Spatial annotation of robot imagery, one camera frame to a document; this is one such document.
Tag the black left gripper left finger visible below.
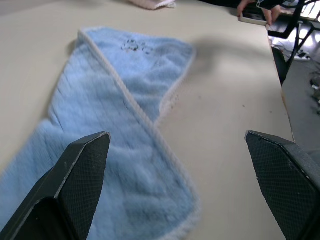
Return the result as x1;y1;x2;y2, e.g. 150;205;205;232
0;130;111;240

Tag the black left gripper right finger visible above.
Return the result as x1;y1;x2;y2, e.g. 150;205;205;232
244;130;320;240

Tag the light blue towel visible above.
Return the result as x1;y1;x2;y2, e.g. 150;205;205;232
0;26;202;240

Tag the person's bare hand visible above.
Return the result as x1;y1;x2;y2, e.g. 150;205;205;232
236;0;281;26

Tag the black metal stand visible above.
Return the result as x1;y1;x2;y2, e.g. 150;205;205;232
266;0;320;72

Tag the white smartphone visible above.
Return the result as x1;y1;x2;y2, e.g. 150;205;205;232
237;9;269;27

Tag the pink white cloth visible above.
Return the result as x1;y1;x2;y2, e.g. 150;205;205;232
127;0;176;11

